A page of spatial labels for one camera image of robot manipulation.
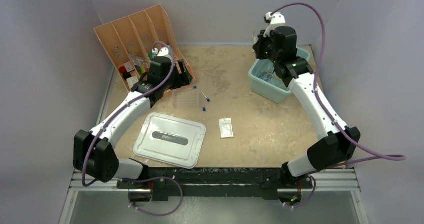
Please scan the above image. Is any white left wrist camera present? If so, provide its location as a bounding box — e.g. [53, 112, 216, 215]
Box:
[149, 47, 174, 63]

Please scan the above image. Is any blue-capped test tube angled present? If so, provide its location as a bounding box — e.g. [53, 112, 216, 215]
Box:
[200, 91, 211, 102]

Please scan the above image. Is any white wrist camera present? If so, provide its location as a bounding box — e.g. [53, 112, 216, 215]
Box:
[149, 47, 174, 63]
[263, 12, 286, 37]

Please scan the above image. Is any colourful marker pen pack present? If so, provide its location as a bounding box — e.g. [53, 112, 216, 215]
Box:
[137, 58, 150, 74]

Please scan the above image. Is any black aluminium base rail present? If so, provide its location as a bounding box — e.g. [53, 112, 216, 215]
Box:
[117, 167, 313, 202]

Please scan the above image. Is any peach plastic desk organizer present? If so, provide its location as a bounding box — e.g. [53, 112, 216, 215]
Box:
[94, 4, 198, 92]

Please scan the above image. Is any white small plastic packet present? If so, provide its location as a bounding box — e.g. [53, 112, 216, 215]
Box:
[218, 118, 234, 139]

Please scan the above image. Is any mint green plastic bin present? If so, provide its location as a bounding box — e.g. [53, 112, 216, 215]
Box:
[248, 47, 316, 109]

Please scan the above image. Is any white plastic bin lid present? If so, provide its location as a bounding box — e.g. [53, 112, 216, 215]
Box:
[133, 112, 206, 169]

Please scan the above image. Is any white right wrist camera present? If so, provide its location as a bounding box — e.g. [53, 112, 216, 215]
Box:
[263, 12, 286, 37]

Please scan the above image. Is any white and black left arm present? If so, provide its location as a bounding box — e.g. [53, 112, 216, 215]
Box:
[73, 56, 194, 189]

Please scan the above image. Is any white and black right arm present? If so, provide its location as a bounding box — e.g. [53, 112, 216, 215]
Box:
[253, 26, 361, 188]

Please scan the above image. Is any clear test tube rack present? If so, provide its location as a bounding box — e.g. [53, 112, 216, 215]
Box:
[172, 89, 202, 109]

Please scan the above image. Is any red black item in organizer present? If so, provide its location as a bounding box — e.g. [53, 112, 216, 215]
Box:
[118, 61, 135, 81]

